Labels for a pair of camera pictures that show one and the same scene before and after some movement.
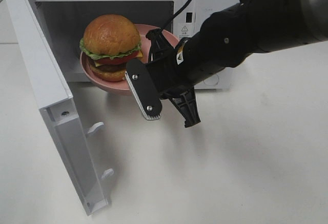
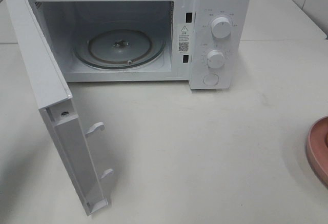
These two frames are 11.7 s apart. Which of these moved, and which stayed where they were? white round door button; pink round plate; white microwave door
Moved: pink round plate
Stayed: white microwave door; white round door button
